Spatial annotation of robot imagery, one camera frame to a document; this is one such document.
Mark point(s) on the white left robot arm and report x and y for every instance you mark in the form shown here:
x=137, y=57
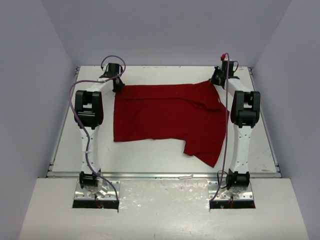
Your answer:
x=89, y=115

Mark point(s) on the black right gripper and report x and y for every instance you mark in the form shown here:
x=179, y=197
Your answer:
x=216, y=78

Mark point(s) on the red t shirt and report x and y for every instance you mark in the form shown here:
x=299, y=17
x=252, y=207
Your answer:
x=192, y=113

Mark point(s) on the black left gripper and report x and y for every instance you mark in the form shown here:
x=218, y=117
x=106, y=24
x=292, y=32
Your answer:
x=118, y=84

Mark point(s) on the aluminium base plate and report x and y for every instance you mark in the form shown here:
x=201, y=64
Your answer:
x=223, y=194
x=104, y=191

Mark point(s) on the left aluminium base plate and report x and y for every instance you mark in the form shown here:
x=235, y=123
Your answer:
x=104, y=191

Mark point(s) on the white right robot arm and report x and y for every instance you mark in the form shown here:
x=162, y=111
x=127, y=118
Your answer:
x=244, y=114

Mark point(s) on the right aluminium base plate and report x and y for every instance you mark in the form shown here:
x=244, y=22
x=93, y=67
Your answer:
x=223, y=194

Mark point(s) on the left side table rail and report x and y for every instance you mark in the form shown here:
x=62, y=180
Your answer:
x=60, y=132

